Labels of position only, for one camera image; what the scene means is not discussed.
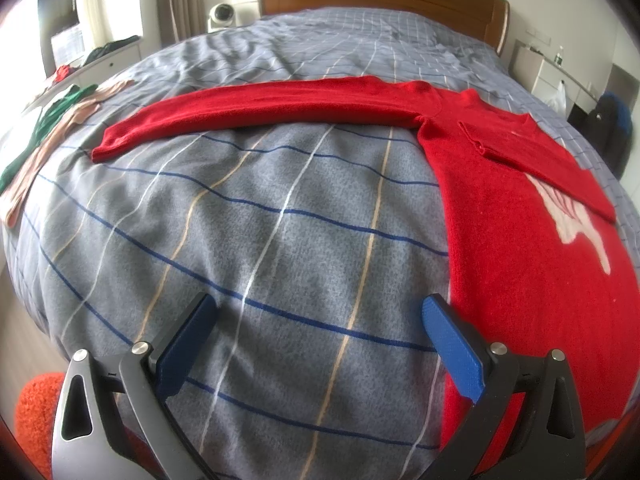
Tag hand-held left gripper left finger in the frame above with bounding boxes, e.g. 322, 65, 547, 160
51, 292, 218, 480

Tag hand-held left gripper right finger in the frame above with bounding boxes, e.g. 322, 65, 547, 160
421, 295, 587, 480

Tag red sweater with white print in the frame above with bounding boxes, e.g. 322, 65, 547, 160
91, 76, 640, 456

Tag folded green and pink clothes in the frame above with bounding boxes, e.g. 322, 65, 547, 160
0, 79, 136, 226

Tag dark green clothes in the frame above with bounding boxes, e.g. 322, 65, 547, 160
82, 35, 141, 66

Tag bed with grey plaid cover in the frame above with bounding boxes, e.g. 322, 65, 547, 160
0, 7, 633, 480

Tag person's orange fleece clothing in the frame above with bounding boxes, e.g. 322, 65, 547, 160
15, 372, 166, 480

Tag black and blue backpack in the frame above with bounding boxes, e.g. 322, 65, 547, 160
570, 92, 633, 177

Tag green garment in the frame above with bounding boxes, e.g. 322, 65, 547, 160
0, 84, 98, 193

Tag white plastic bag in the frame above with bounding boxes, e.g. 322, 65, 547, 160
545, 80, 569, 113

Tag white bedside cabinet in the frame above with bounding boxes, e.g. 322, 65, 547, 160
510, 42, 598, 111

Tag white window bench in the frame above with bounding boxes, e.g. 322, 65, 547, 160
25, 35, 143, 111

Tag white round fan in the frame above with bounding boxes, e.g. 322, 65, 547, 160
207, 3, 242, 34

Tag beige curtain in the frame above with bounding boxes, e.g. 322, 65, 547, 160
155, 0, 208, 46

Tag window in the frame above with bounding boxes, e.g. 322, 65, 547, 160
0, 0, 81, 76

